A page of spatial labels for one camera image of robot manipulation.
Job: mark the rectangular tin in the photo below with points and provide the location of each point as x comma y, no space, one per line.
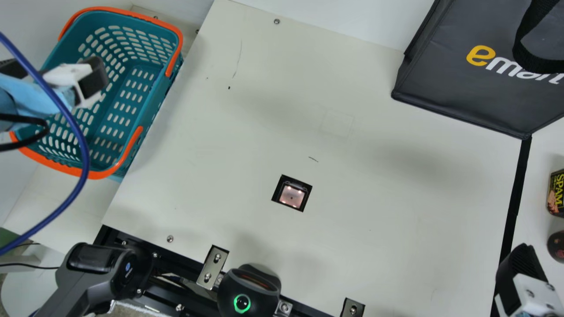
557,193

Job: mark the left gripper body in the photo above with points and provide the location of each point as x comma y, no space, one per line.
22,100

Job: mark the dark coffee bottle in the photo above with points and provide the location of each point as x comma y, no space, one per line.
557,247

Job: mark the small square scanner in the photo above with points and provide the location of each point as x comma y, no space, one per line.
291,194

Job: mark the black device with green light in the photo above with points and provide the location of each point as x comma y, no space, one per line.
247,291

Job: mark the black strip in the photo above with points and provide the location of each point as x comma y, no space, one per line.
515,198

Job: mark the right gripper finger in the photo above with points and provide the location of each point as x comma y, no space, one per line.
522,273

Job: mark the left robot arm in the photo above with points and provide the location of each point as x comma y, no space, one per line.
97,268

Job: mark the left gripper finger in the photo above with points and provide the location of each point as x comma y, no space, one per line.
90,81

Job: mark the teal shopping basket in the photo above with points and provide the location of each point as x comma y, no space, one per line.
132,53

